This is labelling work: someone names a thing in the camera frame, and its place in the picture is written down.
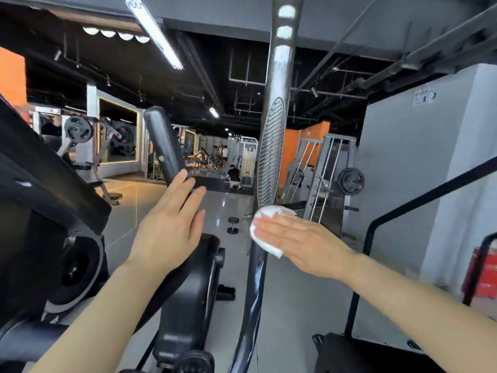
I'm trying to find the person's left forearm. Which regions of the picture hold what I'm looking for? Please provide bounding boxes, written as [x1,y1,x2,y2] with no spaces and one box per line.
[31,260,168,373]

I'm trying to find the plate loaded gym machine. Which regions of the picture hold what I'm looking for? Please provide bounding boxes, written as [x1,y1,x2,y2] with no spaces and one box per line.
[31,105,125,205]

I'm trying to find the person's left hand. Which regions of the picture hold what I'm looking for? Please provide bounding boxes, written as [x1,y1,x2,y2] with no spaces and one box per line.
[128,168,208,278]

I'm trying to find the round bulb ceiling fixture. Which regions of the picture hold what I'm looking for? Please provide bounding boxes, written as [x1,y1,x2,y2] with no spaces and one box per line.
[81,26,152,44]

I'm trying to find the long ceiling tube light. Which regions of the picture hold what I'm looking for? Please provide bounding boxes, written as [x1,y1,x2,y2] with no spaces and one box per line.
[124,0,185,71]

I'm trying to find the glossy black treadmill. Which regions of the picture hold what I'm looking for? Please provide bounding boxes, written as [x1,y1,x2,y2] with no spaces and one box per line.
[312,155,497,373]

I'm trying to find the weight bench rack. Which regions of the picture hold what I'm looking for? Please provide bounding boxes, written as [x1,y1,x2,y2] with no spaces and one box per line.
[283,133,366,234]

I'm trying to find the white wet wipe sheet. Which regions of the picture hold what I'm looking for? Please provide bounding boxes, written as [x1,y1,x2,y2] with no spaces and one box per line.
[249,205,298,259]

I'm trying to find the red fire extinguisher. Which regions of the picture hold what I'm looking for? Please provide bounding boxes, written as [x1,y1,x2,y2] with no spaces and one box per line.
[462,246,497,302]

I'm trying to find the person's right forearm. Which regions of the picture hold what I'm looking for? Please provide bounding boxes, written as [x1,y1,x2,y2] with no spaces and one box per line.
[342,252,497,373]

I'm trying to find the black elliptical machine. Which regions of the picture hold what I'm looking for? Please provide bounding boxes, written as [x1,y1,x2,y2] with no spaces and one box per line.
[0,0,305,373]

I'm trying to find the person's right hand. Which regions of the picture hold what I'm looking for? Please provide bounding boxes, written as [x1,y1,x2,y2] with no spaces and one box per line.
[252,211,362,280]

